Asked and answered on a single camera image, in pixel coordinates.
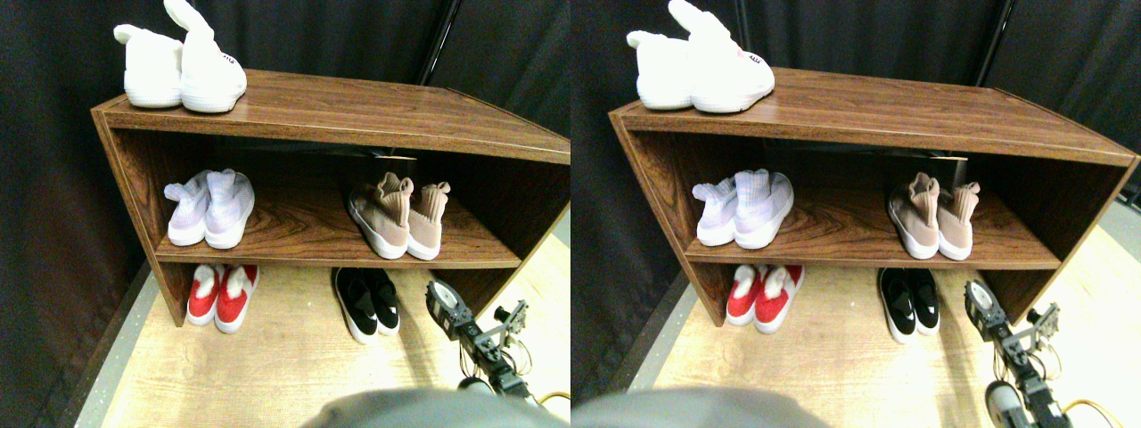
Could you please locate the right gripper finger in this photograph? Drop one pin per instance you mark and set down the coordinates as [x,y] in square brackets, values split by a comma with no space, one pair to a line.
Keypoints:
[985,308]
[446,305]

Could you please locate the black shoe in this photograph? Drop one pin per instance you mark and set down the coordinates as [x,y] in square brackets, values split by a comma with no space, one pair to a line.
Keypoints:
[385,305]
[925,305]
[898,310]
[355,310]

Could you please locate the beige shoe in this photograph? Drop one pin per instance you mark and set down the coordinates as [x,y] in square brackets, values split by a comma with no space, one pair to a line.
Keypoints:
[916,221]
[428,230]
[381,221]
[958,230]

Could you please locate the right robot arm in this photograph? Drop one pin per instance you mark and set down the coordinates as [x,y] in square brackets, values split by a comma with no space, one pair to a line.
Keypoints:
[1025,392]
[495,370]

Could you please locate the red shoe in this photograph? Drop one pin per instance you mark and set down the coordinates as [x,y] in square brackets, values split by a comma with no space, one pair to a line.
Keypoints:
[203,301]
[775,305]
[742,301]
[234,305]

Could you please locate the brown shoe rack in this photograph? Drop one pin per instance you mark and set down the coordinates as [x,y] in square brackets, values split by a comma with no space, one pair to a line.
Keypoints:
[874,107]
[357,107]

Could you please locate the lilac shoe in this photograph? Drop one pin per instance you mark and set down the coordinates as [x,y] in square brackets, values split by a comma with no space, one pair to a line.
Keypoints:
[716,221]
[187,218]
[764,216]
[229,216]

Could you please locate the black curtain stand pole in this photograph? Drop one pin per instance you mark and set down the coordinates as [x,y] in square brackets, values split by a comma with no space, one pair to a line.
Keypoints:
[439,40]
[994,40]

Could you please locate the white shoe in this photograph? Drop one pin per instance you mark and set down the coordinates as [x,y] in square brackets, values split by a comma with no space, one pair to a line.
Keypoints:
[664,76]
[729,78]
[153,76]
[212,78]

